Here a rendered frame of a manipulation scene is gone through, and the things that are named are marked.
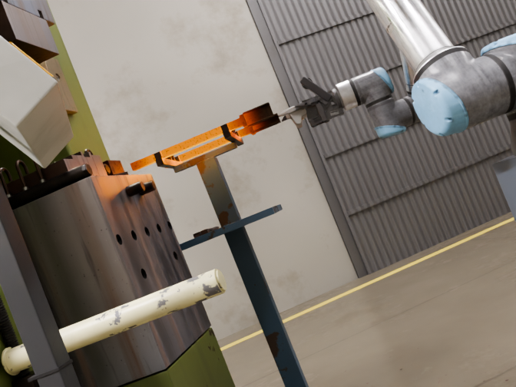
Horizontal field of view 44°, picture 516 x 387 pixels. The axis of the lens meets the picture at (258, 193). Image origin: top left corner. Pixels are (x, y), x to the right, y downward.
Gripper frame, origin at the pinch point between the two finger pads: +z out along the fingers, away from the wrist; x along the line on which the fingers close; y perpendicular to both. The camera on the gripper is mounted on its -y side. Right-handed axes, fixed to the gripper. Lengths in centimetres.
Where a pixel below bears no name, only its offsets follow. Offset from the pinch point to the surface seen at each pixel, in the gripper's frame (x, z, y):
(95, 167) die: -56, 45, 1
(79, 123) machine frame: -21, 56, -19
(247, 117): -24.3, 8.0, -0.1
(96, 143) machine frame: -15, 55, -12
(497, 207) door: 297, -122, 91
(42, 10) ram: -50, 45, -42
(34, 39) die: -61, 45, -32
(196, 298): -99, 23, 36
